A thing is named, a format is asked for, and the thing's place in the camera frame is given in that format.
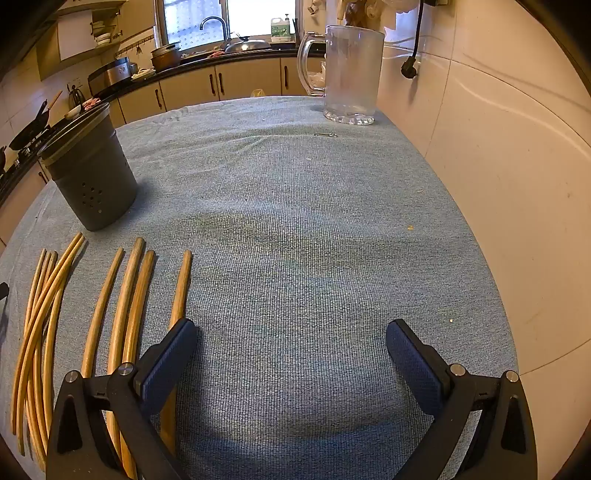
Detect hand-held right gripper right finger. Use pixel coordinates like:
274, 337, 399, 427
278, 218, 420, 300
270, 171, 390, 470
385, 318, 539, 480

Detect chrome sink faucet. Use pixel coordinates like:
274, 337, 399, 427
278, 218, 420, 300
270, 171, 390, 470
200, 16, 229, 41

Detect blue-grey tablecloth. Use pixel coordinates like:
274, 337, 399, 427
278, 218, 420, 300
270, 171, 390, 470
0, 95, 520, 480

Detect beige kitchen cabinets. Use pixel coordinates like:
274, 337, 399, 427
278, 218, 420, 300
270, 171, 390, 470
0, 55, 328, 241
37, 0, 127, 79

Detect hanging plastic bags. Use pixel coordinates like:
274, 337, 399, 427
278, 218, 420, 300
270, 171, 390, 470
339, 0, 419, 24

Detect bundle of wooden chopsticks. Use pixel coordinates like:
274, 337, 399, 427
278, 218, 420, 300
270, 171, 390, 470
10, 232, 87, 472

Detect beige lower kitchen cabinets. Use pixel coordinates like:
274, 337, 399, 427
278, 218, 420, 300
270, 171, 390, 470
0, 55, 328, 241

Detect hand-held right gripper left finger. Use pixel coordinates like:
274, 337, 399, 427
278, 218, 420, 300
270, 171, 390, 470
46, 318, 199, 480

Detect beige upper kitchen cabinets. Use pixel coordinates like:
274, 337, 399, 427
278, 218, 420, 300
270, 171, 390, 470
37, 0, 127, 79

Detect clear plastic pitcher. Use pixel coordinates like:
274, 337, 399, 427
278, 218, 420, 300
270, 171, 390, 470
297, 25, 385, 126

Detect dark grey perforated chopstick holder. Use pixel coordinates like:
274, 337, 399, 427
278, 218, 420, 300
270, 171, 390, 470
37, 102, 139, 232

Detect tan wooden chopstick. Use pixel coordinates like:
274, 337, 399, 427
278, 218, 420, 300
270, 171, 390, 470
159, 250, 194, 457
81, 248, 125, 378
119, 250, 156, 480
105, 237, 146, 480

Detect wall shelf with dishes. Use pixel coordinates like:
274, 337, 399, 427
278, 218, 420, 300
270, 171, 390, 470
90, 9, 125, 47

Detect black power plug cable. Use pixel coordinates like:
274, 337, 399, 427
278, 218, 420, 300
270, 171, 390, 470
401, 0, 428, 80

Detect brown cooking pot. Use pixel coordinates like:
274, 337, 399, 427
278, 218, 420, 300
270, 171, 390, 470
150, 41, 183, 71

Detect green detergent bottle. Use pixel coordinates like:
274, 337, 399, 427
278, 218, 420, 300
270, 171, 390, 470
270, 15, 296, 43

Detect black kitchen countertop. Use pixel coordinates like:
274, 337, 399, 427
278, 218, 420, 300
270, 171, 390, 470
0, 48, 328, 204

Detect silver rice cooker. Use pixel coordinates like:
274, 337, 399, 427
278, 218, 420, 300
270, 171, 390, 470
88, 56, 132, 95

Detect steel wok lid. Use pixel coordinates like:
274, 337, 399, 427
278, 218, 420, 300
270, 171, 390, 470
224, 36, 271, 53

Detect black frying pan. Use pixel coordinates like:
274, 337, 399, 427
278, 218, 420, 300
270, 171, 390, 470
8, 90, 63, 152

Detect kitchen window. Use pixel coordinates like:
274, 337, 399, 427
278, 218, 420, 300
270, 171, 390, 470
164, 0, 298, 47

